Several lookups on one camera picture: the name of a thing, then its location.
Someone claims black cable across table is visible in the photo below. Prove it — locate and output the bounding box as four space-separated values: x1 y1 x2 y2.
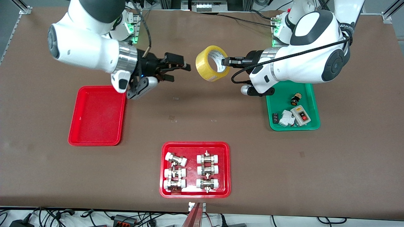
217 13 279 27

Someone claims empty-bottomed red plastic tray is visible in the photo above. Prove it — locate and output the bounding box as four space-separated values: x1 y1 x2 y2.
68 85 127 146

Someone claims grey cable connector box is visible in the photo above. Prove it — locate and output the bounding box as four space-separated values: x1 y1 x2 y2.
113 214 138 226

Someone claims black power adapter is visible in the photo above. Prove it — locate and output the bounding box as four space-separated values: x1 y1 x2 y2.
9 218 36 227

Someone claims grey two-button switch box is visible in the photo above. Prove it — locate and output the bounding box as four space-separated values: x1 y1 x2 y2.
291 105 312 127

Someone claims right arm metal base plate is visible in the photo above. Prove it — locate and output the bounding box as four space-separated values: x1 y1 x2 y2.
126 9 141 44

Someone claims green plastic tray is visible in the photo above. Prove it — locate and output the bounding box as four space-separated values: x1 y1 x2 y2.
266 80 321 131

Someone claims white-capped metal pipe fitting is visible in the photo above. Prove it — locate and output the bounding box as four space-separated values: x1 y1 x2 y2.
197 150 220 164
163 179 187 193
197 165 219 176
165 152 188 167
164 167 187 179
196 178 220 193

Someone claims red metal bar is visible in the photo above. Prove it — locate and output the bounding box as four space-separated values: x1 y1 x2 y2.
181 203 204 227

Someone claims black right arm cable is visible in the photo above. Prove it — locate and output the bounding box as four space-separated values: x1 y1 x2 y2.
130 0 152 60

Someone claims white circuit breaker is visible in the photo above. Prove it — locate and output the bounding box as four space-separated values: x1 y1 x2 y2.
278 110 296 128

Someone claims grey power strip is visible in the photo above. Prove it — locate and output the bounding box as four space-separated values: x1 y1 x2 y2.
191 0 228 13

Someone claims red tray holding fittings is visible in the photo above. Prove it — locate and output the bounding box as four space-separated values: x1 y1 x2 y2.
159 141 231 199

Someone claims black floor cable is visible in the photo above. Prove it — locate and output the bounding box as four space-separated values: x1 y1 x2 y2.
317 216 348 225

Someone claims aluminium frame corner profile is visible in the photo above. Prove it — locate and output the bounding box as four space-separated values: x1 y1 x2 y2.
0 0 32 65
381 0 404 24

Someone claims yellow packing tape roll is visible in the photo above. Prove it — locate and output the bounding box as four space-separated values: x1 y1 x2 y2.
195 45 230 82

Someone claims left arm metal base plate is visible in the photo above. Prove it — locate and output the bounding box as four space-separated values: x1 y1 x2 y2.
272 29 291 48

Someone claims black floor plug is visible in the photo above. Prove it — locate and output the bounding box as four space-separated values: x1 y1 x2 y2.
218 214 247 227

